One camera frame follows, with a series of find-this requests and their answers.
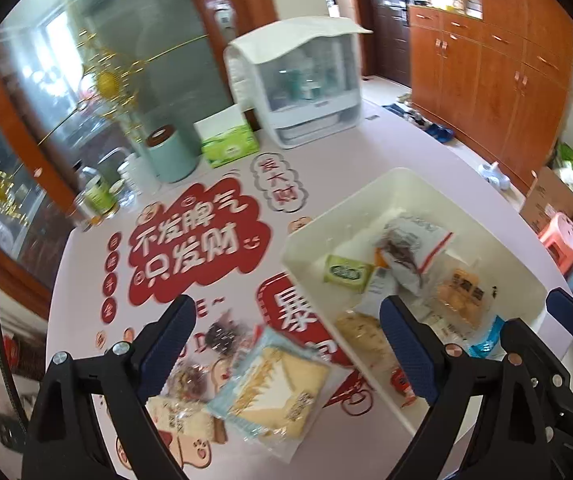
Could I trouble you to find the white red snack bag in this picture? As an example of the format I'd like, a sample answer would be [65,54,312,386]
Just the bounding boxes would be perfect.
[373,214,455,296]

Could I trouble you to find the white plastic bin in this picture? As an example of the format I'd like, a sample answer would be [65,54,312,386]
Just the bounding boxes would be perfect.
[280,167,570,436]

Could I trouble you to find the small white bottle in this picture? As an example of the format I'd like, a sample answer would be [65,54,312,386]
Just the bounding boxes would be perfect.
[116,154,142,196]

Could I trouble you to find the green tissue pack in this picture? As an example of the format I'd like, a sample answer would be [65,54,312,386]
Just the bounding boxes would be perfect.
[194,105,260,169]

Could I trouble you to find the round brown cake packet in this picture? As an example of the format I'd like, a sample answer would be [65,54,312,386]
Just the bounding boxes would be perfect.
[335,310,398,378]

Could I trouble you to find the sandwich bread packet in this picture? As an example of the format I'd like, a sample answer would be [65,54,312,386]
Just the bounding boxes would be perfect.
[205,326,332,462]

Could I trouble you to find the cream bread packet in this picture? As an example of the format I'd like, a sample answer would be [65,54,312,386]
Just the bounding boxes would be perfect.
[145,394,227,447]

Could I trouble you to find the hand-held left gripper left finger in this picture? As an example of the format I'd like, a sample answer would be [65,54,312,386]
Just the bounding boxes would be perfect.
[21,294,198,480]

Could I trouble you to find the red candy packet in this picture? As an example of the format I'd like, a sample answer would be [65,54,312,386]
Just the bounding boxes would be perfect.
[391,366,418,408]

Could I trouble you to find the green-labelled jar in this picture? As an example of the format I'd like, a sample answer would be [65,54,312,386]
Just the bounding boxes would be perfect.
[74,166,120,221]

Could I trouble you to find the white storage cabinet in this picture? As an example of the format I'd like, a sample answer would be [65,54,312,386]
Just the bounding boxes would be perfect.
[223,16,373,150]

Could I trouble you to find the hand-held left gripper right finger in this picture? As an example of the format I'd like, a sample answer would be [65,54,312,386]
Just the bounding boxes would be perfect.
[379,294,567,480]

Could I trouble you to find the green snack packet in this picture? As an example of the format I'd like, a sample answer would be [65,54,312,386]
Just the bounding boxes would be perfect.
[323,255,375,295]

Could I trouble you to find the mint green cylinder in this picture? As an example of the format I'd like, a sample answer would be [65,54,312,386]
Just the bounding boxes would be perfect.
[144,124,200,184]

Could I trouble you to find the white red-edged barcode packet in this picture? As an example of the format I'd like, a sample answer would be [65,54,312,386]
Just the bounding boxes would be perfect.
[361,266,402,318]

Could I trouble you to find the wooden cabinet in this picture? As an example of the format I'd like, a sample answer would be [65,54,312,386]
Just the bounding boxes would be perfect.
[409,0,573,193]

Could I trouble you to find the glass door with gold ornament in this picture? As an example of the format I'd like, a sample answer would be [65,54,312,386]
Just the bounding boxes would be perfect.
[0,0,232,281]

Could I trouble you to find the cardboard box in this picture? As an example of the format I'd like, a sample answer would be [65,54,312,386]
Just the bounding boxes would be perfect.
[519,166,573,235]

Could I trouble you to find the pink plastic stool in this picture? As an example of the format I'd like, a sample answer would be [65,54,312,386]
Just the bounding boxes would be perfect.
[537,211,573,267]

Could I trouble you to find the blue snack packet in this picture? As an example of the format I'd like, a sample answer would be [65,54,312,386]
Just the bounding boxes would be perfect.
[468,316,508,361]

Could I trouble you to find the orange cracker packet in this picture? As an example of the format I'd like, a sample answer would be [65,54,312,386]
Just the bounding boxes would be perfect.
[434,260,500,332]

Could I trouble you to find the dark snack packet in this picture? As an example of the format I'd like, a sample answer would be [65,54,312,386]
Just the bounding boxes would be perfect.
[205,309,253,358]

